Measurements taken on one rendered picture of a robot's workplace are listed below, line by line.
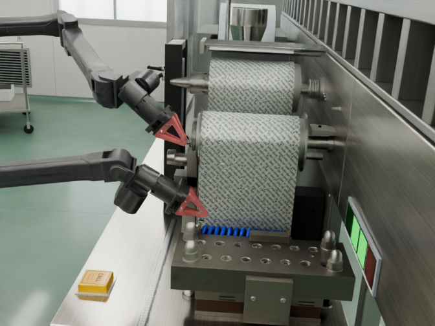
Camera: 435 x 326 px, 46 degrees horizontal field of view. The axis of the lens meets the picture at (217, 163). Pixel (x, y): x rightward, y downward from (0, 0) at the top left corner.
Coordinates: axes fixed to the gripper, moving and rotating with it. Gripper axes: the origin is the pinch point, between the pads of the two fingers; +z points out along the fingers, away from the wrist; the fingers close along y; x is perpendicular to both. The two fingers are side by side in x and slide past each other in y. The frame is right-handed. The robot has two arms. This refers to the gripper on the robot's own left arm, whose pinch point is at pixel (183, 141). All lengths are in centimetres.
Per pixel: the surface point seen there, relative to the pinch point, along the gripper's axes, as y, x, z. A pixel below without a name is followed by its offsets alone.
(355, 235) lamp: 36, 19, 33
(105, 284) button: 18.3, -34.0, 8.9
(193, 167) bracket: -0.7, -3.5, 6.4
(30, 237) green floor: -170, -165, -18
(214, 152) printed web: 6.8, 5.1, 6.7
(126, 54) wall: -547, -121, -97
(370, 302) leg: -10, 0, 73
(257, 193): 5.9, 4.7, 21.7
